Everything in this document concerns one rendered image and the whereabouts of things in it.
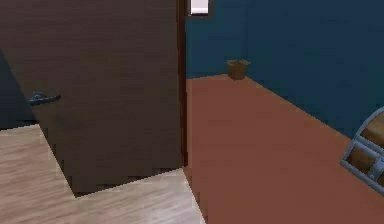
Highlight dark brown room door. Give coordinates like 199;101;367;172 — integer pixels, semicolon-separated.
0;0;188;198

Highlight white window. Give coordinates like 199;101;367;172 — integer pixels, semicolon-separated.
189;0;210;17

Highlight black door handle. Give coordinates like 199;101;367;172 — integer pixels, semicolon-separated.
27;91;62;107

